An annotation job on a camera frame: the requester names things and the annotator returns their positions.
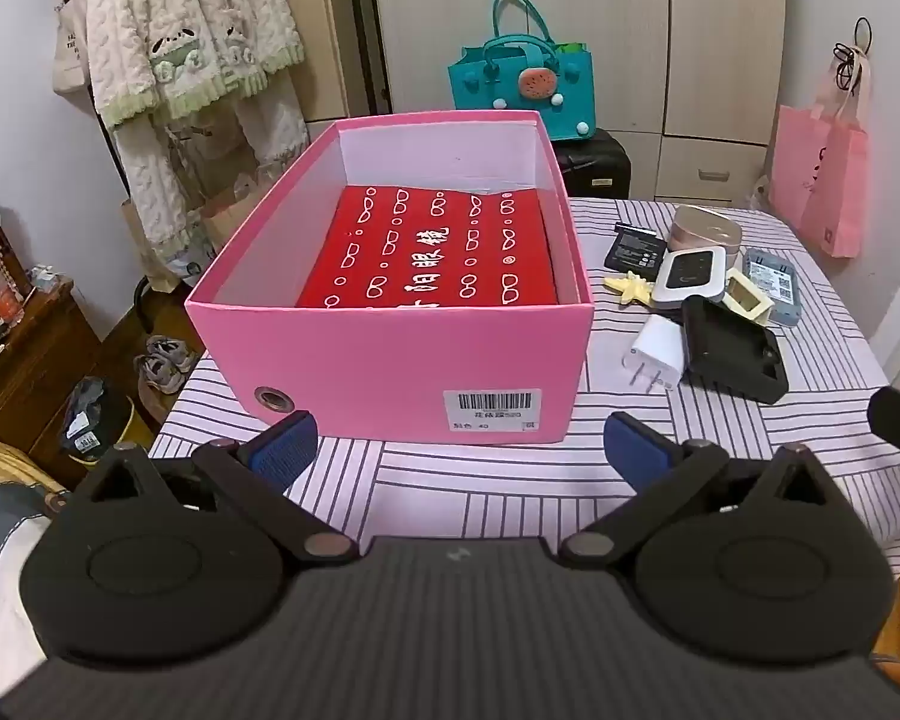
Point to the teal felt handbag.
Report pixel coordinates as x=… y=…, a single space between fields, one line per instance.
x=495 y=94

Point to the brown wooden cabinet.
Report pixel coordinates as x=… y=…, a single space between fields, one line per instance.
x=37 y=360

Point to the white charger plug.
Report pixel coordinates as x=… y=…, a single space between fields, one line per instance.
x=656 y=349

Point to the cream square frame case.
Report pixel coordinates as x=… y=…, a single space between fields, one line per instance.
x=729 y=301

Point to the clear plastic bag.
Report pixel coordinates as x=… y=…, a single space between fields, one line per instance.
x=759 y=193

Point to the black battery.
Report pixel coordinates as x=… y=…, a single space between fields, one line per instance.
x=634 y=251

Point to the blue grey pocket device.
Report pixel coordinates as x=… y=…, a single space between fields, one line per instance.
x=778 y=281

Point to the white pocket router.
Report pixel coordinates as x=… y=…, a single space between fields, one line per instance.
x=690 y=274

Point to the yellow white bedding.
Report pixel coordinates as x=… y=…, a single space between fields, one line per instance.
x=0 y=540

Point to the black hard suitcase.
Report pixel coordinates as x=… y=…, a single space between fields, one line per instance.
x=592 y=165

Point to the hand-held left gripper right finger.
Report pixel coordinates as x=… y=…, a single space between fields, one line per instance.
x=634 y=451

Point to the cream wooden wardrobe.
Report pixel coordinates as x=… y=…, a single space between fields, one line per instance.
x=645 y=30

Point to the black yellow bin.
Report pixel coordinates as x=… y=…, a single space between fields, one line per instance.
x=94 y=420

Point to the striped tablecloth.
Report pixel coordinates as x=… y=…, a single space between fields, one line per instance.
x=495 y=487

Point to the pink shopping bag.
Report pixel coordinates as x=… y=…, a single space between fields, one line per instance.
x=832 y=180

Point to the black silicone case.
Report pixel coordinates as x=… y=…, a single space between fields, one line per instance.
x=720 y=345

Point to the white door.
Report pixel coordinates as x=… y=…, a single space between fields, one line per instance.
x=892 y=52

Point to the rose gold case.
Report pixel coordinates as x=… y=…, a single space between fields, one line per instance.
x=709 y=229

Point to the brown paper bag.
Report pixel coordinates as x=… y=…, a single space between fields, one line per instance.
x=229 y=210

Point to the pair of grey sneakers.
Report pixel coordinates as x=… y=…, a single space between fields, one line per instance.
x=161 y=364

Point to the cream fleece pajama top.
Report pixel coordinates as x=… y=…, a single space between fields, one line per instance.
x=195 y=7

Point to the cream fleece pajama pants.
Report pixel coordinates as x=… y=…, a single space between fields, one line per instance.
x=150 y=180

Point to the yellow starfish clip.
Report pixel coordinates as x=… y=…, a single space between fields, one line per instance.
x=630 y=287

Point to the cream canvas tote bag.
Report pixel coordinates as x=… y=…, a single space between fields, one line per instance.
x=71 y=45

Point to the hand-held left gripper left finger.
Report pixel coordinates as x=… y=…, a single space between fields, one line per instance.
x=285 y=444

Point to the pink cardboard box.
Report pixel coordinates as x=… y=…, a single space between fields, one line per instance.
x=390 y=371

